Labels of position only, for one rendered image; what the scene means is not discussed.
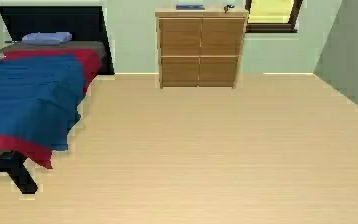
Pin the wooden chest of drawers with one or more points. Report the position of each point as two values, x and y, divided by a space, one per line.
200 50

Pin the blue book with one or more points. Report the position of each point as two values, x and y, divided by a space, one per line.
190 7

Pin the small dark object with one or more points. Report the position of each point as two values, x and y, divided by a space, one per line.
228 7

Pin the black bed with blue blanket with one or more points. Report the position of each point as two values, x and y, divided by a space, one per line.
33 93

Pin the dark framed window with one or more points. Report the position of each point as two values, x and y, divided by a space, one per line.
272 13

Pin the lavender pillow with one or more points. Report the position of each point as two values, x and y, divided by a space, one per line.
47 37

